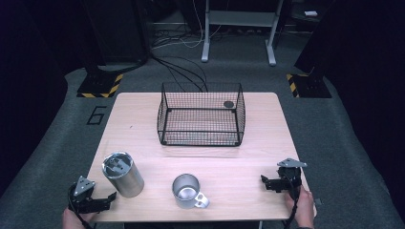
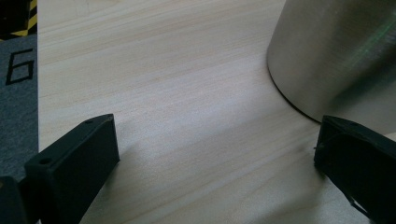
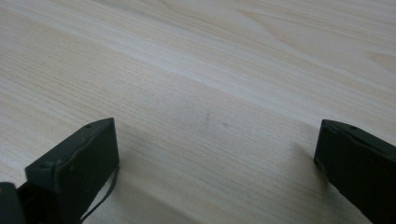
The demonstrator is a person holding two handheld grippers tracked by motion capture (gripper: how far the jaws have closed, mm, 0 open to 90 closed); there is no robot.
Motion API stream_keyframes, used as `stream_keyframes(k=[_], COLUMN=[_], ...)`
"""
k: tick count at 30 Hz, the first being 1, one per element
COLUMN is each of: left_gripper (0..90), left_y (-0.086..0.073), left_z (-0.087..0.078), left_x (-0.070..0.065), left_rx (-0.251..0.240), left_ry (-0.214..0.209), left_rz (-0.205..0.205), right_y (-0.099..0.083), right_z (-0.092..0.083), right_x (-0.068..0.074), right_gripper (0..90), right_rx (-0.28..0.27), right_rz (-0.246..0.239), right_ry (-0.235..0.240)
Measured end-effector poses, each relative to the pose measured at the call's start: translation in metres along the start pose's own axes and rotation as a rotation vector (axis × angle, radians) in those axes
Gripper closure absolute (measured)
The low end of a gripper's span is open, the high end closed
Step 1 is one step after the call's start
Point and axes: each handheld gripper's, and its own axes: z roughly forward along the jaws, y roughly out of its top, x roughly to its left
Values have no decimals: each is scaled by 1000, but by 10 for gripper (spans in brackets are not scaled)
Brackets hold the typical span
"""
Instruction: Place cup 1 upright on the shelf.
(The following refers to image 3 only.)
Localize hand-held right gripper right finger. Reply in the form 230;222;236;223
313;119;396;224

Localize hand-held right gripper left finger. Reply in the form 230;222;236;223
17;118;120;224

